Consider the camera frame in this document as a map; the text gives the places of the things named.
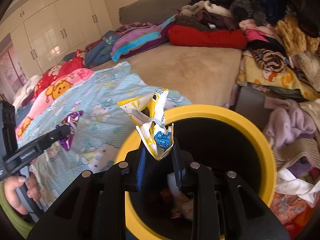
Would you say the white orange plastic bag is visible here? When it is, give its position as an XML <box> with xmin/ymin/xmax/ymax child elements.
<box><xmin>167</xmin><ymin>173</ymin><xmax>193</xmax><ymax>220</ymax></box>

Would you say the yellow white snack wrapper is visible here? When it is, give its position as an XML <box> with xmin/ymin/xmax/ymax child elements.
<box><xmin>117</xmin><ymin>89</ymin><xmax>174</xmax><ymax>160</ymax></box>

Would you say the purple foil candy wrapper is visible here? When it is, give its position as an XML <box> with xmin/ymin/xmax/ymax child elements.
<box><xmin>56</xmin><ymin>111</ymin><xmax>84</xmax><ymax>151</ymax></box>

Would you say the green sleeve forearm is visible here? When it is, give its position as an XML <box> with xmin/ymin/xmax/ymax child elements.
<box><xmin>0</xmin><ymin>182</ymin><xmax>33</xmax><ymax>239</ymax></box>

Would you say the yellow rimmed black trash bin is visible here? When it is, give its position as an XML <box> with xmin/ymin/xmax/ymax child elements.
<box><xmin>116</xmin><ymin>105</ymin><xmax>287</xmax><ymax>239</ymax></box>

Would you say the person's left hand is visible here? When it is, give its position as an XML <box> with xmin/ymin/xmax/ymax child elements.
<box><xmin>4</xmin><ymin>172</ymin><xmax>41</xmax><ymax>217</ymax></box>

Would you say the light blue Hello Kitty blanket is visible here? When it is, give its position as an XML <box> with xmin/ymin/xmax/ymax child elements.
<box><xmin>17</xmin><ymin>61</ymin><xmax>193</xmax><ymax>213</ymax></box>

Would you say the pink yellow bear blanket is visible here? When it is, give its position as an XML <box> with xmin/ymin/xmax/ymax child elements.
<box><xmin>16</xmin><ymin>68</ymin><xmax>94</xmax><ymax>141</ymax></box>

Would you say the beige bed sheet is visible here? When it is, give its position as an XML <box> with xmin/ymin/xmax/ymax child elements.
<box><xmin>91</xmin><ymin>42</ymin><xmax>243</xmax><ymax>107</ymax></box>

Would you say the red floral quilt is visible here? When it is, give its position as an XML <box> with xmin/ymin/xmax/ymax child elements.
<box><xmin>34</xmin><ymin>50</ymin><xmax>86</xmax><ymax>99</ymax></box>

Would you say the lavender fleece garment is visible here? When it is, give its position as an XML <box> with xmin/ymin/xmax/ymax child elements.
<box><xmin>263</xmin><ymin>97</ymin><xmax>317</xmax><ymax>152</ymax></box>

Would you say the dark blue leaf quilt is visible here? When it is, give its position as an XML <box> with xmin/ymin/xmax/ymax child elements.
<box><xmin>61</xmin><ymin>30</ymin><xmax>121</xmax><ymax>68</ymax></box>

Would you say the purple blue striped blanket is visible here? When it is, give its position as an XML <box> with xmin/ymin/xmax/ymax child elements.
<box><xmin>111</xmin><ymin>15</ymin><xmax>176</xmax><ymax>62</ymax></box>

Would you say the yellow cartoon blanket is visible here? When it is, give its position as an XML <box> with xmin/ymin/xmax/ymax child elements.
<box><xmin>236</xmin><ymin>50</ymin><xmax>319</xmax><ymax>101</ymax></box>

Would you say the white glossy wardrobe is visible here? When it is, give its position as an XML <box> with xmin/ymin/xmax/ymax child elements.
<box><xmin>1</xmin><ymin>0</ymin><xmax>112</xmax><ymax>78</ymax></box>

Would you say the red folded cushion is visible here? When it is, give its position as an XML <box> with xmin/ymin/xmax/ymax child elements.
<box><xmin>167</xmin><ymin>24</ymin><xmax>247</xmax><ymax>49</ymax></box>

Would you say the cream satin curtain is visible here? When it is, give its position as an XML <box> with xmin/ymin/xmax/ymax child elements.
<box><xmin>299</xmin><ymin>98</ymin><xmax>320</xmax><ymax>131</ymax></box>

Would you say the grey upholstered headboard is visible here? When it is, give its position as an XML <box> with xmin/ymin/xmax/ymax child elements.
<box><xmin>119</xmin><ymin>0</ymin><xmax>191</xmax><ymax>24</ymax></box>

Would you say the pile of dark clothes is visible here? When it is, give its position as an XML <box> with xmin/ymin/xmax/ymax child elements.
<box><xmin>175</xmin><ymin>0</ymin><xmax>320</xmax><ymax>38</ymax></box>

